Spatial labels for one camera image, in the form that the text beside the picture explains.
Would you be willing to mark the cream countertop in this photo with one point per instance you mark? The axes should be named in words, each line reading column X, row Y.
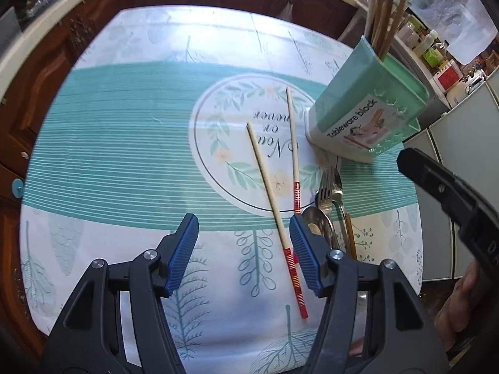
column 58, row 7

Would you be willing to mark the teal leaf printed tablecloth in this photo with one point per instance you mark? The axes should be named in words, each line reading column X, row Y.
column 117, row 156

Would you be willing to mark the blue round wall hook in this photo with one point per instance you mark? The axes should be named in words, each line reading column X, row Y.
column 17, row 189

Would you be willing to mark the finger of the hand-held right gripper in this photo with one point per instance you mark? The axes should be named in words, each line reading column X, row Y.
column 432, row 179

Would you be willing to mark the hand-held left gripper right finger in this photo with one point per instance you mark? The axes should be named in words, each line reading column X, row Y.
column 304, row 257

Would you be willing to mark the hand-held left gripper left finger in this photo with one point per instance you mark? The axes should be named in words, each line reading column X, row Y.
column 183, row 249

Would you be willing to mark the pale chopstick with red stripes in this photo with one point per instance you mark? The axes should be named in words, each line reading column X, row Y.
column 292, row 140
column 269, row 187

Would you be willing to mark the grey bin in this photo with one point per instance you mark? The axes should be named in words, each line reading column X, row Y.
column 351, row 27

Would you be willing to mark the green utensil holder white base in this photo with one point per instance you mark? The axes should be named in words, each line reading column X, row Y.
column 351, row 101

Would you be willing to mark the white refrigerator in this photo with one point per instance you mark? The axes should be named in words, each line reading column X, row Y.
column 456, row 144

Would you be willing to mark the brown wooden cabinets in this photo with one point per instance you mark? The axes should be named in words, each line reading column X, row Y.
column 39, row 85

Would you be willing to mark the green jar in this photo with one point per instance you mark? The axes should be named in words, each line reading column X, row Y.
column 432, row 52

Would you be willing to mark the red label jar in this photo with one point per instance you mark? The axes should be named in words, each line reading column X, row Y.
column 448, row 76

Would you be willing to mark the small white appliance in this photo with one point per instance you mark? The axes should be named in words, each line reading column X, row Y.
column 472, row 82

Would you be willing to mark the person's right hand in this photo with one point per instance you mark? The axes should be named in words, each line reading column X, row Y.
column 460, row 304

